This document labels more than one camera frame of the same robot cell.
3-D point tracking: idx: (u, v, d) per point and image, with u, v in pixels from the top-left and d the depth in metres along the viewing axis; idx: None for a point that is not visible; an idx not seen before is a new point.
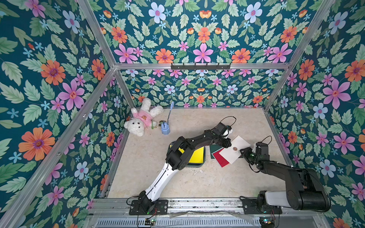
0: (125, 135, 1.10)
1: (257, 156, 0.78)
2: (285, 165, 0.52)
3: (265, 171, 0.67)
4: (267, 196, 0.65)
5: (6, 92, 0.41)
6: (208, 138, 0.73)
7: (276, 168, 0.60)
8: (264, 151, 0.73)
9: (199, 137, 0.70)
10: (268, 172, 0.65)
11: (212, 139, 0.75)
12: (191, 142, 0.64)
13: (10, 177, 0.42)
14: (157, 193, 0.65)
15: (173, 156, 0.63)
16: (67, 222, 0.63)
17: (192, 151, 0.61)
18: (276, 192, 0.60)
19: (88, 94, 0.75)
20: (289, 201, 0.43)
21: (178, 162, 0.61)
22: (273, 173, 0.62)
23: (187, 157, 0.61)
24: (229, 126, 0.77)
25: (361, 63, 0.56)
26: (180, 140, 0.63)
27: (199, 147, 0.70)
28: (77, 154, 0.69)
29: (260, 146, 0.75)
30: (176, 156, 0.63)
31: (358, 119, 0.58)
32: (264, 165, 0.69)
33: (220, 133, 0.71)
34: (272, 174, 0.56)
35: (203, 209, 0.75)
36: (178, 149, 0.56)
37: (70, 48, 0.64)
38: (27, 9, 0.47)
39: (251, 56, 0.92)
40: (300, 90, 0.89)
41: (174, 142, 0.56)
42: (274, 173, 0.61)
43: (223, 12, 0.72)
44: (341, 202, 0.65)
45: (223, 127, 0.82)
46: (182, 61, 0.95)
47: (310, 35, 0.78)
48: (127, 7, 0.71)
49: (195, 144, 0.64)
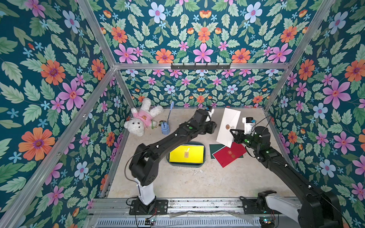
0: (125, 135, 1.10)
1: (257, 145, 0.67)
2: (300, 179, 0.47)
3: (266, 165, 0.61)
4: (269, 201, 0.64)
5: (6, 92, 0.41)
6: (177, 138, 0.57)
7: (287, 177, 0.51)
8: (266, 140, 0.61)
9: (168, 139, 0.55)
10: (269, 166, 0.59)
11: (187, 137, 0.60)
12: (154, 149, 0.50)
13: (10, 177, 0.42)
14: (147, 198, 0.62)
15: (136, 170, 0.50)
16: (67, 222, 0.63)
17: (157, 161, 0.46)
18: (279, 200, 0.58)
19: (88, 94, 0.75)
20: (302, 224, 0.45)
21: (142, 176, 0.49)
22: (282, 176, 0.54)
23: (155, 168, 0.48)
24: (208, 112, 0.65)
25: (361, 62, 0.57)
26: (141, 150, 0.49)
27: (168, 150, 0.54)
28: (77, 154, 0.69)
29: (262, 135, 0.62)
30: (139, 169, 0.50)
31: (358, 119, 0.58)
32: (266, 157, 0.60)
33: (199, 121, 0.65)
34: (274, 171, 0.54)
35: (203, 209, 0.75)
36: (140, 159, 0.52)
37: (70, 48, 0.64)
38: (27, 9, 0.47)
39: (251, 56, 0.92)
40: (300, 90, 0.89)
41: (135, 153, 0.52)
42: (284, 178, 0.53)
43: (223, 12, 0.72)
44: (341, 202, 0.65)
45: (202, 116, 0.64)
46: (182, 61, 0.95)
47: (310, 35, 0.78)
48: (127, 6, 0.70)
49: (159, 150, 0.50)
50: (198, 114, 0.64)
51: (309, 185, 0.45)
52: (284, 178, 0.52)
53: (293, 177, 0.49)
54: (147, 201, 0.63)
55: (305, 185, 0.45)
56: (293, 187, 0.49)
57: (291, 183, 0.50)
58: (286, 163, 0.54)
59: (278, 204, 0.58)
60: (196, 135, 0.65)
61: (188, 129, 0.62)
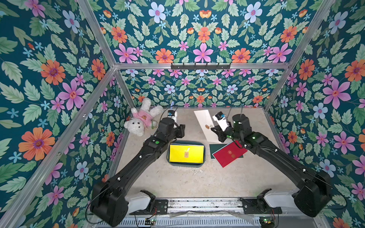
0: (125, 135, 1.10)
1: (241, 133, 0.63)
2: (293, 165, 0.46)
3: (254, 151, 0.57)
4: (267, 199, 0.64)
5: (6, 92, 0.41)
6: (144, 160, 0.50)
7: (281, 163, 0.49)
8: (246, 125, 0.58)
9: (134, 165, 0.48)
10: (257, 151, 0.56)
11: (154, 154, 0.53)
12: (115, 184, 0.43)
13: (10, 177, 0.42)
14: (143, 203, 0.61)
15: (100, 211, 0.42)
16: (67, 222, 0.63)
17: (121, 197, 0.40)
18: (277, 195, 0.59)
19: (88, 94, 0.75)
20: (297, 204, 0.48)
21: (108, 218, 0.41)
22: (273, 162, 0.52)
23: (121, 204, 0.41)
24: (173, 119, 0.61)
25: (361, 62, 0.57)
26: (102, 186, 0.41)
27: (135, 177, 0.47)
28: (77, 154, 0.69)
29: (241, 122, 0.59)
30: (102, 210, 0.42)
31: (358, 119, 0.58)
32: (254, 144, 0.56)
33: (165, 133, 0.59)
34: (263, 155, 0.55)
35: (204, 209, 0.75)
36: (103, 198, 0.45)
37: (70, 48, 0.64)
38: (27, 9, 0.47)
39: (251, 56, 0.92)
40: (300, 90, 0.89)
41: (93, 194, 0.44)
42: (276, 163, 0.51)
43: (223, 12, 0.72)
44: (341, 202, 0.65)
45: (167, 127, 0.58)
46: (182, 61, 0.95)
47: (310, 35, 0.78)
48: (127, 6, 0.70)
49: (121, 184, 0.43)
50: (163, 126, 0.58)
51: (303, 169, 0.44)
52: (275, 162, 0.51)
53: (286, 163, 0.47)
54: (147, 203, 0.64)
55: (301, 169, 0.44)
56: (288, 172, 0.48)
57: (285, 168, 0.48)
58: (276, 147, 0.52)
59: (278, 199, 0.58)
60: (166, 148, 0.60)
61: (153, 147, 0.55)
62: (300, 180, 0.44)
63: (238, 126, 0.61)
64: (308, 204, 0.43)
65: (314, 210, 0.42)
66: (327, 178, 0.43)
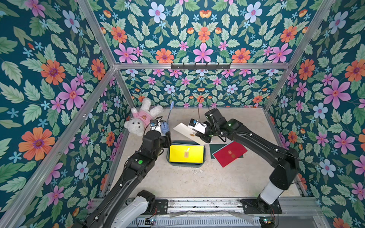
0: (125, 135, 1.10)
1: (215, 124, 0.66)
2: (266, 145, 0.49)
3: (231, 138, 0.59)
4: (265, 199, 0.64)
5: (6, 92, 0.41)
6: (125, 190, 0.45)
7: (255, 146, 0.52)
8: (218, 116, 0.60)
9: (113, 197, 0.44)
10: (234, 138, 0.57)
11: (137, 178, 0.48)
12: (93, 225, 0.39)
13: (10, 177, 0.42)
14: (140, 208, 0.60)
15: None
16: (67, 222, 0.63)
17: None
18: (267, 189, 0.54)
19: (88, 94, 0.75)
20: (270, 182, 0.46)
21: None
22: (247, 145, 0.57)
23: None
24: (158, 132, 0.55)
25: (361, 62, 0.57)
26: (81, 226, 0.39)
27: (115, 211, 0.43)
28: (77, 154, 0.69)
29: (212, 114, 0.62)
30: None
31: (358, 119, 0.58)
32: (230, 131, 0.57)
33: (151, 150, 0.54)
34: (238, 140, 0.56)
35: (203, 209, 0.75)
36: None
37: (70, 48, 0.64)
38: (27, 9, 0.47)
39: (251, 56, 0.92)
40: (300, 90, 0.89)
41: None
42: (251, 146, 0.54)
43: (223, 12, 0.72)
44: (341, 202, 0.65)
45: (152, 142, 0.53)
46: (182, 61, 0.95)
47: (310, 35, 0.78)
48: (127, 6, 0.70)
49: (98, 224, 0.39)
50: (147, 141, 0.51)
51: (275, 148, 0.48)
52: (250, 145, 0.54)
53: (260, 145, 0.50)
54: (146, 206, 0.64)
55: (273, 149, 0.48)
56: (262, 153, 0.51)
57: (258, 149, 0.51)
58: (251, 132, 0.54)
59: (269, 194, 0.61)
60: (152, 166, 0.54)
61: (136, 169, 0.49)
62: (273, 160, 0.47)
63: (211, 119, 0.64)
64: (281, 179, 0.47)
65: (287, 184, 0.46)
66: (295, 154, 0.47)
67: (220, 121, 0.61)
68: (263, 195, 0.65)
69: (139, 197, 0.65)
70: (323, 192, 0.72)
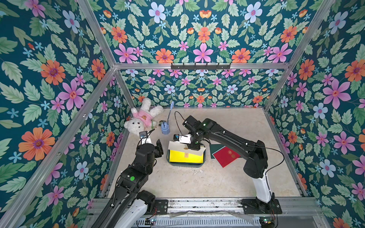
0: (125, 135, 1.10)
1: (191, 128, 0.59)
2: (238, 140, 0.54)
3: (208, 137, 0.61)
4: (262, 198, 0.65)
5: (6, 92, 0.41)
6: (116, 209, 0.45)
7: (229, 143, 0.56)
8: (193, 120, 0.66)
9: (104, 218, 0.43)
10: (210, 137, 0.61)
11: (130, 196, 0.47)
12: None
13: (10, 177, 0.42)
14: (139, 213, 0.61)
15: None
16: (67, 222, 0.63)
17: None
18: (257, 187, 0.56)
19: (88, 94, 0.75)
20: (245, 172, 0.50)
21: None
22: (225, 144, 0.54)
23: None
24: (153, 145, 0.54)
25: (361, 62, 0.57)
26: None
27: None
28: (77, 154, 0.69)
29: (186, 120, 0.68)
30: None
31: (358, 119, 0.58)
32: (205, 130, 0.60)
33: (144, 164, 0.53)
34: (214, 138, 0.60)
35: (203, 209, 0.75)
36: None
37: (70, 48, 0.64)
38: (27, 9, 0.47)
39: (251, 56, 0.92)
40: (299, 90, 0.90)
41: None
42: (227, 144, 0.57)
43: (223, 12, 0.72)
44: (341, 202, 0.65)
45: (146, 156, 0.51)
46: (182, 61, 0.95)
47: (310, 35, 0.78)
48: (127, 6, 0.70)
49: None
50: (140, 156, 0.50)
51: (245, 142, 0.53)
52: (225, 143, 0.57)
53: (233, 140, 0.54)
54: (146, 209, 0.65)
55: (244, 144, 0.52)
56: (236, 148, 0.55)
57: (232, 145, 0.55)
58: (224, 129, 0.58)
59: (260, 191, 0.63)
60: (146, 180, 0.53)
61: (128, 186, 0.48)
62: (244, 153, 0.52)
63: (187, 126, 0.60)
64: (253, 169, 0.52)
65: (257, 172, 0.52)
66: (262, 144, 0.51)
67: (194, 125, 0.65)
68: (258, 194, 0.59)
69: (137, 201, 0.64)
70: (323, 192, 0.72)
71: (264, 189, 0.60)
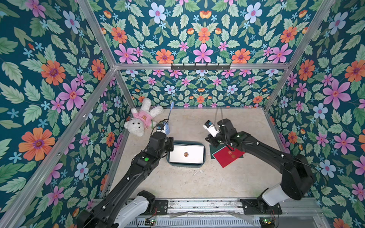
0: (125, 135, 1.10)
1: (225, 134, 0.69)
2: (273, 151, 0.50)
3: (241, 147, 0.61)
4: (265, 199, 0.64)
5: (6, 92, 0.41)
6: (131, 183, 0.48)
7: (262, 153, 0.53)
8: (230, 126, 0.66)
9: (120, 188, 0.46)
10: (244, 147, 0.60)
11: (144, 173, 0.51)
12: (100, 213, 0.41)
13: (10, 177, 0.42)
14: (139, 210, 0.60)
15: None
16: (67, 222, 0.63)
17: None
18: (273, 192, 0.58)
19: (88, 94, 0.75)
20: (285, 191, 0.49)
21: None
22: (257, 155, 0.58)
23: None
24: (164, 133, 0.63)
25: (361, 63, 0.56)
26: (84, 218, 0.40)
27: (121, 203, 0.45)
28: (77, 154, 0.69)
29: (224, 124, 0.66)
30: None
31: (358, 119, 0.58)
32: (238, 141, 0.60)
33: (157, 148, 0.58)
34: (250, 150, 0.58)
35: (203, 209, 0.75)
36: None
37: (70, 48, 0.64)
38: (27, 9, 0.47)
39: (251, 56, 0.92)
40: (300, 90, 0.89)
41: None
42: (261, 155, 0.54)
43: (223, 13, 0.72)
44: (342, 202, 0.64)
45: (158, 141, 0.57)
46: (182, 61, 0.95)
47: (310, 35, 0.78)
48: (127, 7, 0.71)
49: (106, 213, 0.41)
50: (154, 140, 0.55)
51: (281, 154, 0.48)
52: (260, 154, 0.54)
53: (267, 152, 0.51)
54: (147, 206, 0.64)
55: (279, 156, 0.48)
56: (268, 159, 0.52)
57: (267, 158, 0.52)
58: (257, 140, 0.56)
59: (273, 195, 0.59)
60: (156, 165, 0.57)
61: (142, 166, 0.52)
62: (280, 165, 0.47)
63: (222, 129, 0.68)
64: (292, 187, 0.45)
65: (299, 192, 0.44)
66: (303, 160, 0.45)
67: (230, 133, 0.66)
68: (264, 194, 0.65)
69: (140, 197, 0.65)
70: (324, 192, 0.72)
71: (277, 198, 0.58)
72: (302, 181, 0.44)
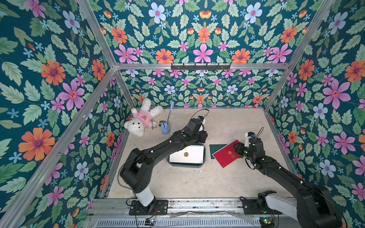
0: (125, 135, 1.10)
1: (253, 154, 0.71)
2: (291, 177, 0.50)
3: (264, 171, 0.63)
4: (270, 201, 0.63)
5: (6, 93, 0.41)
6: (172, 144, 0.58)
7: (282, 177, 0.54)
8: (260, 147, 0.67)
9: (163, 145, 0.55)
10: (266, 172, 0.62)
11: (181, 144, 0.61)
12: (148, 155, 0.49)
13: (10, 177, 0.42)
14: (145, 200, 0.61)
15: (127, 176, 0.47)
16: (67, 222, 0.63)
17: (150, 167, 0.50)
18: (279, 201, 0.58)
19: (88, 95, 0.75)
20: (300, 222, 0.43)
21: (134, 183, 0.45)
22: (277, 180, 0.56)
23: (147, 176, 0.47)
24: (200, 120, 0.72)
25: (361, 63, 0.56)
26: (134, 155, 0.48)
27: (162, 156, 0.54)
28: (77, 155, 0.69)
29: (254, 144, 0.68)
30: (131, 176, 0.47)
31: (358, 119, 0.58)
32: (262, 164, 0.63)
33: (193, 130, 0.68)
34: (270, 175, 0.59)
35: (203, 209, 0.75)
36: (133, 166, 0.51)
37: (70, 48, 0.64)
38: (27, 9, 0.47)
39: (251, 56, 0.92)
40: (300, 90, 0.89)
41: (128, 159, 0.47)
42: (279, 180, 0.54)
43: (222, 13, 0.72)
44: (342, 203, 0.64)
45: (196, 125, 0.67)
46: (182, 61, 0.95)
47: (310, 35, 0.78)
48: (127, 7, 0.71)
49: (153, 156, 0.50)
50: (192, 123, 0.65)
51: (301, 181, 0.47)
52: (279, 180, 0.55)
53: (286, 177, 0.52)
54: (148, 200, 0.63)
55: (298, 182, 0.47)
56: (286, 185, 0.52)
57: (285, 183, 0.53)
58: (280, 166, 0.57)
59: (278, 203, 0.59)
60: (190, 143, 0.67)
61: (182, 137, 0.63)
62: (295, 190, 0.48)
63: (252, 147, 0.70)
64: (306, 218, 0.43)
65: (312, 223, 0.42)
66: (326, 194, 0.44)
67: (258, 154, 0.68)
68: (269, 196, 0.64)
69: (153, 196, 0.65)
70: None
71: (287, 213, 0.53)
72: (321, 215, 0.40)
